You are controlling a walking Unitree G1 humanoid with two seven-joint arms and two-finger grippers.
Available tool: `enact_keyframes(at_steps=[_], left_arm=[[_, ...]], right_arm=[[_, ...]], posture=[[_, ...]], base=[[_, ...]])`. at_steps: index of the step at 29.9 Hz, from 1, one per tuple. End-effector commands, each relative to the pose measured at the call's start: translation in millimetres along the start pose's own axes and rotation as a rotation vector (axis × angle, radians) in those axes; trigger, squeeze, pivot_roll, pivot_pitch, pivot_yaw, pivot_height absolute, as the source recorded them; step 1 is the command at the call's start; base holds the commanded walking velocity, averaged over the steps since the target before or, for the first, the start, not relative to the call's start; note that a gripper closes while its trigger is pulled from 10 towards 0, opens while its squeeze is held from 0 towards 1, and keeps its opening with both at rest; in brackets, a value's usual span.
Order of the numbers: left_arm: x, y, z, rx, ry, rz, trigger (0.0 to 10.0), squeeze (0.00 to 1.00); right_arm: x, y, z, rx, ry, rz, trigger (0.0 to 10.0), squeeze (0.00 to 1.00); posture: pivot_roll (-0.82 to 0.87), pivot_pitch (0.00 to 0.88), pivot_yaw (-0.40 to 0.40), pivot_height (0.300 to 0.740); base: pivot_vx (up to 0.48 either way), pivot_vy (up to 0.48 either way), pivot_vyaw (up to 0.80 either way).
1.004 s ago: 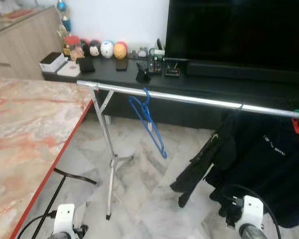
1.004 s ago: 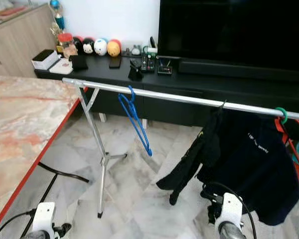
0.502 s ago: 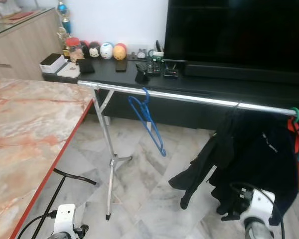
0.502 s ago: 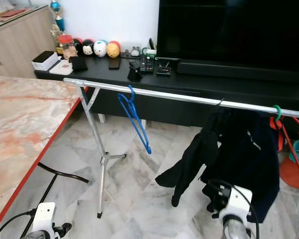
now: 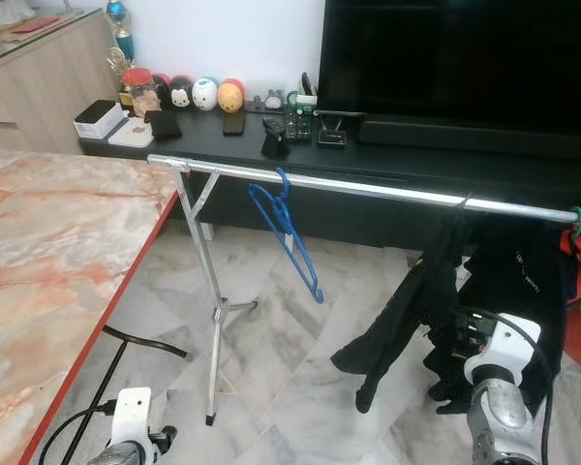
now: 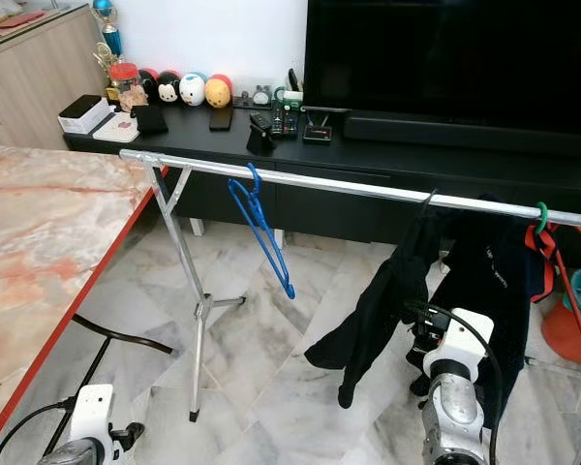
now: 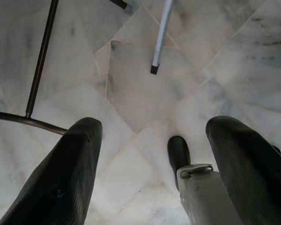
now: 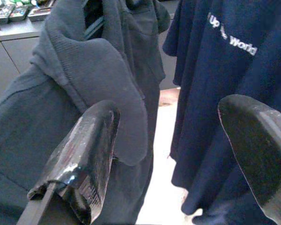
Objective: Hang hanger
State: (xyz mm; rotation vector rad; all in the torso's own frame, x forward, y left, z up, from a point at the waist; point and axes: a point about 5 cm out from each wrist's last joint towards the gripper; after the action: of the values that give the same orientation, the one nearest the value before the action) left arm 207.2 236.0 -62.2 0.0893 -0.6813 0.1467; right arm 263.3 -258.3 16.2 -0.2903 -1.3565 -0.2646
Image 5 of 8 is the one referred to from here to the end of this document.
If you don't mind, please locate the black TV cabinet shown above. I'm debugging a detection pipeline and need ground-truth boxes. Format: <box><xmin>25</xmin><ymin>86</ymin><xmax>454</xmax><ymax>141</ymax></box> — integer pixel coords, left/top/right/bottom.
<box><xmin>77</xmin><ymin>97</ymin><xmax>581</xmax><ymax>255</ymax></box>

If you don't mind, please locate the black shirt with printed logo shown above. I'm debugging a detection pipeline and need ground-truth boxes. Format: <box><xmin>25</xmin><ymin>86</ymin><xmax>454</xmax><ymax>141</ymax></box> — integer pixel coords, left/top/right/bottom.
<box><xmin>331</xmin><ymin>205</ymin><xmax>471</xmax><ymax>415</ymax></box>

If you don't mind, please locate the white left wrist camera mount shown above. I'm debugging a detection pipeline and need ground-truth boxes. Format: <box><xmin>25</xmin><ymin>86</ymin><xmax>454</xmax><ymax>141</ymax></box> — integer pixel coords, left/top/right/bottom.
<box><xmin>109</xmin><ymin>387</ymin><xmax>156</xmax><ymax>449</ymax></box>

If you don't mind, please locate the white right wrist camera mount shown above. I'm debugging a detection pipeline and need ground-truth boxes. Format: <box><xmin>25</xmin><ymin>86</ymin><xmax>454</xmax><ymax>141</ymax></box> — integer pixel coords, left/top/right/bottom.
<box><xmin>462</xmin><ymin>310</ymin><xmax>535</xmax><ymax>390</ymax></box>

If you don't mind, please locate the flat white box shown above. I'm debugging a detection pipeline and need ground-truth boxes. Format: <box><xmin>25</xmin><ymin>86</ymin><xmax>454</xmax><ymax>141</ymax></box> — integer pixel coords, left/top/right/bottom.
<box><xmin>107</xmin><ymin>117</ymin><xmax>157</xmax><ymax>149</ymax></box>

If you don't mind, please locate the beige wooden sideboard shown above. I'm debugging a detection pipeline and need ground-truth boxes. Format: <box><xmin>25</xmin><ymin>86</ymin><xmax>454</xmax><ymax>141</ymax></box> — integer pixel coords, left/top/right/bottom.
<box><xmin>0</xmin><ymin>8</ymin><xmax>119</xmax><ymax>153</ymax></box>

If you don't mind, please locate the navy polo shirt red trim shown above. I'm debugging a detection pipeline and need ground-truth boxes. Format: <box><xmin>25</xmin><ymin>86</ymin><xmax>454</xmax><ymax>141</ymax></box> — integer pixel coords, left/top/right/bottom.
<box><xmin>445</xmin><ymin>215</ymin><xmax>581</xmax><ymax>413</ymax></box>

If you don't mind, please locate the white round plush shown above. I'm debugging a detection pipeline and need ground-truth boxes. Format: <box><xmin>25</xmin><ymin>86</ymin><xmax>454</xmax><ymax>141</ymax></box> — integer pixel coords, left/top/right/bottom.
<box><xmin>192</xmin><ymin>77</ymin><xmax>220</xmax><ymax>112</ymax></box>

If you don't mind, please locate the black leather stand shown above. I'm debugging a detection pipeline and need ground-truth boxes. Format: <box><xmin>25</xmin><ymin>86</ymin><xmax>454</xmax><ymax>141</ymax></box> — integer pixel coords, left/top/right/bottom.
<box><xmin>144</xmin><ymin>108</ymin><xmax>184</xmax><ymax>140</ymax></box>

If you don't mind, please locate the blue and gold trophy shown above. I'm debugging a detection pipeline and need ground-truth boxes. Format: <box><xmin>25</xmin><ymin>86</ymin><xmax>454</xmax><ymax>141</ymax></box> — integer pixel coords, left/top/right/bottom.
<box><xmin>104</xmin><ymin>0</ymin><xmax>138</xmax><ymax>80</ymax></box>

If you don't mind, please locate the red booklet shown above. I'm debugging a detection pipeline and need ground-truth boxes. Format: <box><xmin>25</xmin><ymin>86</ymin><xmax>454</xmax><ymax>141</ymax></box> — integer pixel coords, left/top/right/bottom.
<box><xmin>10</xmin><ymin>15</ymin><xmax>65</xmax><ymax>36</ymax></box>

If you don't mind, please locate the black phone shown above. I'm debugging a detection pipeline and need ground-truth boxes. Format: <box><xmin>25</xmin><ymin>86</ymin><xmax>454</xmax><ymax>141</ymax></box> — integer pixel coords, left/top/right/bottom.
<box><xmin>222</xmin><ymin>110</ymin><xmax>246</xmax><ymax>137</ymax></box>

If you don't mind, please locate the red and black round plush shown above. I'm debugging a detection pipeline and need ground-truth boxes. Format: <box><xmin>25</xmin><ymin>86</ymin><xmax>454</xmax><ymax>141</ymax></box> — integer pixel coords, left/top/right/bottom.
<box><xmin>153</xmin><ymin>74</ymin><xmax>173</xmax><ymax>109</ymax></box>

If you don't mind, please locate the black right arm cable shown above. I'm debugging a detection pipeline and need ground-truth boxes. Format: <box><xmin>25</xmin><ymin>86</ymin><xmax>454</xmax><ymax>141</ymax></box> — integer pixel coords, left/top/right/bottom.
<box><xmin>453</xmin><ymin>305</ymin><xmax>558</xmax><ymax>465</ymax></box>

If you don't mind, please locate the white box with black top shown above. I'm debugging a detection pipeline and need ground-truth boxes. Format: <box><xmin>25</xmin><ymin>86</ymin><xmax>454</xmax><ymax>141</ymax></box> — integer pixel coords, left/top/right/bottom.
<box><xmin>74</xmin><ymin>99</ymin><xmax>128</xmax><ymax>140</ymax></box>

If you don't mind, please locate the orange round plush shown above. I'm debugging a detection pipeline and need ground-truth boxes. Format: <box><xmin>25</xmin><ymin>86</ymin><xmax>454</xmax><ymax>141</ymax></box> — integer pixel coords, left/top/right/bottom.
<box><xmin>217</xmin><ymin>78</ymin><xmax>246</xmax><ymax>115</ymax></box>

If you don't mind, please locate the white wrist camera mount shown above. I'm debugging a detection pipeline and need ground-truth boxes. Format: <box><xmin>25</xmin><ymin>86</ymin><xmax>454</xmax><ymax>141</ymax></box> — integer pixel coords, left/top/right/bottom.
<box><xmin>109</xmin><ymin>387</ymin><xmax>156</xmax><ymax>449</ymax></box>
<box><xmin>462</xmin><ymin>310</ymin><xmax>535</xmax><ymax>390</ymax></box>

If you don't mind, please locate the blue plastic hanger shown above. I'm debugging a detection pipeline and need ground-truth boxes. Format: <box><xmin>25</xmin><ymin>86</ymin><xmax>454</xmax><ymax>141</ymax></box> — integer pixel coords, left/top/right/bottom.
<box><xmin>248</xmin><ymin>168</ymin><xmax>325</xmax><ymax>304</ymax></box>

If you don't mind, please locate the black flat television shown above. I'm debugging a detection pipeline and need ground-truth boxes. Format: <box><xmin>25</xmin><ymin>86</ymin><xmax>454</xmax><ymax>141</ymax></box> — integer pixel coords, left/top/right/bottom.
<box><xmin>318</xmin><ymin>0</ymin><xmax>581</xmax><ymax>127</ymax></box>

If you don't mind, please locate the black soundbar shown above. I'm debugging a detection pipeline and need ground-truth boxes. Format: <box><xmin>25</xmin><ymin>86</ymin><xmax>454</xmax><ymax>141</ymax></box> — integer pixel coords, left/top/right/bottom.
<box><xmin>356</xmin><ymin>112</ymin><xmax>581</xmax><ymax>164</ymax></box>

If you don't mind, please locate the marble pattern folding table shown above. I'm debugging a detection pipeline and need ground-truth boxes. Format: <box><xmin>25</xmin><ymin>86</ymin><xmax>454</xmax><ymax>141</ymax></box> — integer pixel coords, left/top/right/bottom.
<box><xmin>0</xmin><ymin>147</ymin><xmax>190</xmax><ymax>465</ymax></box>

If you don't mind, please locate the black mouse round plush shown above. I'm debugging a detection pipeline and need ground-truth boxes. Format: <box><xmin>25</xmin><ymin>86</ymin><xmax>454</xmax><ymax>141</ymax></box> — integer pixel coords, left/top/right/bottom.
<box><xmin>168</xmin><ymin>76</ymin><xmax>196</xmax><ymax>110</ymax></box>

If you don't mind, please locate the small black stand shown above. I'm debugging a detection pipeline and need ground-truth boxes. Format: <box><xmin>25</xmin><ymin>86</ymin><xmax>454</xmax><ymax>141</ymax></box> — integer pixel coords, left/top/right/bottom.
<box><xmin>260</xmin><ymin>116</ymin><xmax>292</xmax><ymax>160</ymax></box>

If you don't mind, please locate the clear jar with red lid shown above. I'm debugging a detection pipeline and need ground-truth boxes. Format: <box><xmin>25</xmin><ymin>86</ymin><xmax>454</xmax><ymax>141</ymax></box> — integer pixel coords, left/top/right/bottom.
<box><xmin>121</xmin><ymin>68</ymin><xmax>160</xmax><ymax>119</ymax></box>

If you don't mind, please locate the remote control holder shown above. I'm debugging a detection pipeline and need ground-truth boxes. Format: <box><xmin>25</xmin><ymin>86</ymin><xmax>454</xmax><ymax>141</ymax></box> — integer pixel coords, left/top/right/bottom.
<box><xmin>284</xmin><ymin>89</ymin><xmax>320</xmax><ymax>142</ymax></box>

